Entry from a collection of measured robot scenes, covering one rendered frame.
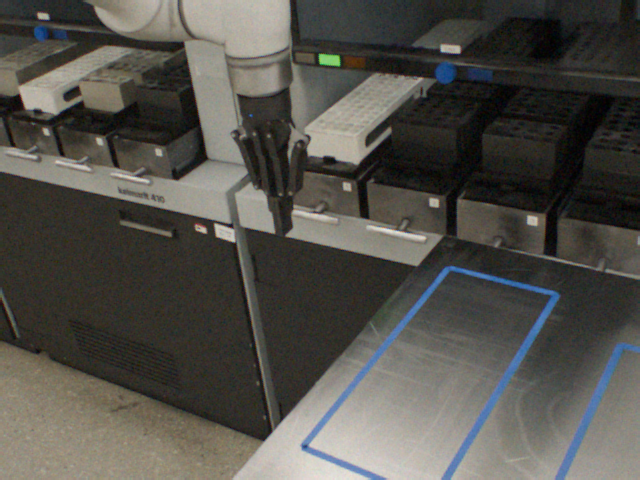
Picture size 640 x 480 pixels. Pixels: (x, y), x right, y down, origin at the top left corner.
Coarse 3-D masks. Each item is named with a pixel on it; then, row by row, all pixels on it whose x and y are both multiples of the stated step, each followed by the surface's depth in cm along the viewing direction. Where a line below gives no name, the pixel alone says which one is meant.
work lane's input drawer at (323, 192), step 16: (384, 144) 134; (320, 160) 131; (368, 160) 130; (304, 176) 131; (320, 176) 129; (336, 176) 128; (352, 176) 126; (368, 176) 129; (304, 192) 133; (320, 192) 131; (336, 192) 129; (352, 192) 127; (320, 208) 130; (336, 208) 131; (352, 208) 129; (336, 224) 127
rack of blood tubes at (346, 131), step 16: (368, 80) 147; (384, 80) 146; (400, 80) 145; (352, 96) 141; (368, 96) 140; (384, 96) 140; (400, 96) 138; (336, 112) 135; (352, 112) 136; (368, 112) 134; (384, 112) 133; (400, 112) 142; (320, 128) 131; (336, 128) 130; (352, 128) 129; (368, 128) 129; (384, 128) 141; (320, 144) 130; (336, 144) 129; (352, 144) 127; (368, 144) 136; (352, 160) 129
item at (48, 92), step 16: (112, 48) 182; (128, 48) 179; (80, 64) 174; (96, 64) 172; (48, 80) 167; (64, 80) 165; (32, 96) 163; (48, 96) 161; (64, 96) 173; (80, 96) 167; (48, 112) 163
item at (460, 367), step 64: (448, 256) 102; (512, 256) 101; (384, 320) 92; (448, 320) 91; (512, 320) 90; (576, 320) 89; (320, 384) 84; (384, 384) 83; (448, 384) 82; (512, 384) 81; (576, 384) 80; (320, 448) 77; (384, 448) 76; (448, 448) 75; (512, 448) 74; (576, 448) 73
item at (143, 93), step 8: (136, 88) 152; (144, 88) 151; (152, 88) 151; (160, 88) 150; (168, 88) 150; (136, 96) 153; (144, 96) 152; (152, 96) 151; (160, 96) 150; (168, 96) 148; (176, 96) 147; (184, 96) 148; (144, 104) 153; (152, 104) 152; (160, 104) 151; (168, 104) 150; (176, 104) 148; (184, 104) 149; (144, 112) 154; (152, 112) 153; (160, 112) 152; (168, 112) 151; (176, 112) 150; (184, 112) 149; (176, 120) 151
